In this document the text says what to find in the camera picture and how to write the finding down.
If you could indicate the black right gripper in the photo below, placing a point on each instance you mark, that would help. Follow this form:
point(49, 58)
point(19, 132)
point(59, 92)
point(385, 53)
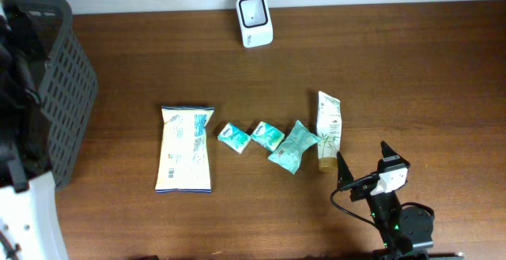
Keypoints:
point(345, 173)

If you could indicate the white Pantene tube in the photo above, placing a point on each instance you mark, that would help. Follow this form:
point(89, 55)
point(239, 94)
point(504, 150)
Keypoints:
point(329, 130)

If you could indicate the teal wet wipes pack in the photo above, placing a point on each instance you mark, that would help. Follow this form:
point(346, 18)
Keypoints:
point(289, 153)

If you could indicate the Kleenex tissue pack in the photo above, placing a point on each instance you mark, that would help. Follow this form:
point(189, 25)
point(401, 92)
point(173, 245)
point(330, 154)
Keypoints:
point(234, 137)
point(267, 136)

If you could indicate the large cream wipes bag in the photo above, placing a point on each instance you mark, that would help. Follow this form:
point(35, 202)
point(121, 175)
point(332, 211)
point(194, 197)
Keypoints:
point(184, 163)

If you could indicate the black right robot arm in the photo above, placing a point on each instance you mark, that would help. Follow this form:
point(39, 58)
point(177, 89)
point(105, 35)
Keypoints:
point(405, 228)

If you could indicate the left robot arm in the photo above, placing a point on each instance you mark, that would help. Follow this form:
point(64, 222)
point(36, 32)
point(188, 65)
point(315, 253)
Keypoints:
point(29, 223)

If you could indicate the white barcode scanner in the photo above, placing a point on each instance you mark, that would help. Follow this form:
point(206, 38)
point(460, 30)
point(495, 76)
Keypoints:
point(255, 23)

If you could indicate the grey plastic mesh basket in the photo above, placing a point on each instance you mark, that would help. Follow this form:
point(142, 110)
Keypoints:
point(66, 81)

